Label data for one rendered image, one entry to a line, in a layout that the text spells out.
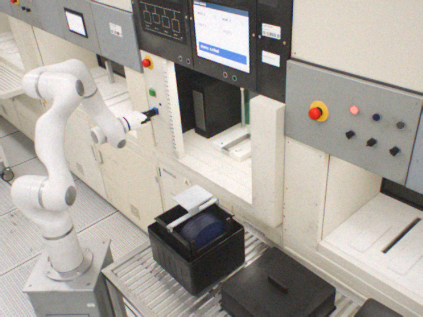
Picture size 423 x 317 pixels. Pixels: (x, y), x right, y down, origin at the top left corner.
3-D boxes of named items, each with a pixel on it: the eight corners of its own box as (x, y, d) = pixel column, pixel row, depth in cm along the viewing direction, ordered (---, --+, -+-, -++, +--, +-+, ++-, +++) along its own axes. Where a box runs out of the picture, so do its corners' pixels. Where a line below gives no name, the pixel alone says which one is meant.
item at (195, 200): (205, 230, 194) (199, 171, 176) (237, 255, 180) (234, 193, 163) (159, 259, 181) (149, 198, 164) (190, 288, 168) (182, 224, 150)
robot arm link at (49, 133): (41, 206, 171) (80, 211, 167) (20, 209, 160) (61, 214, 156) (52, 74, 170) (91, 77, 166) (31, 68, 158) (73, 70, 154)
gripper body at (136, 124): (118, 128, 215) (137, 120, 221) (130, 135, 208) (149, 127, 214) (115, 114, 211) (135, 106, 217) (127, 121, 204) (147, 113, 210)
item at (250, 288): (219, 305, 162) (217, 280, 154) (273, 262, 177) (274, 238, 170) (281, 361, 142) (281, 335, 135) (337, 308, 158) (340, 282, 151)
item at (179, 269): (203, 225, 198) (200, 195, 188) (246, 259, 179) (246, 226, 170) (151, 257, 183) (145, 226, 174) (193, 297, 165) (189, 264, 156)
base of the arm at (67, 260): (37, 281, 177) (23, 247, 167) (54, 247, 193) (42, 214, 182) (84, 281, 176) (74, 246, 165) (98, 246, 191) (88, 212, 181)
